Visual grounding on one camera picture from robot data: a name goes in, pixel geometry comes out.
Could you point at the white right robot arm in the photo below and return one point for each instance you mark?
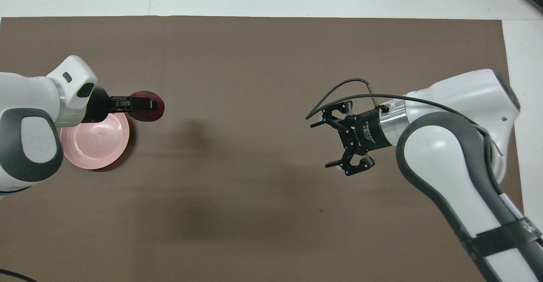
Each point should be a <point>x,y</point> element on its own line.
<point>449,154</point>

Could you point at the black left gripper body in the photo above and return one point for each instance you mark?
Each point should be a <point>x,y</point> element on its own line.
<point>99,104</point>

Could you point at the dark red apple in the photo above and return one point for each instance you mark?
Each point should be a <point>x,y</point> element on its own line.
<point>158,108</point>

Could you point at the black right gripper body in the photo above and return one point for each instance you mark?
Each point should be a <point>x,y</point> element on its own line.
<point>367,129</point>

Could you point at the brown table mat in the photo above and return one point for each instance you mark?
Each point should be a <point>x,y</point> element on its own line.
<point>254,167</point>

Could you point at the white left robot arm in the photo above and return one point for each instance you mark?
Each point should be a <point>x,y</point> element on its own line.
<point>29,116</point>

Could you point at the pink plate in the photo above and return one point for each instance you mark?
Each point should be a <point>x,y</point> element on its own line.
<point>97,142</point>

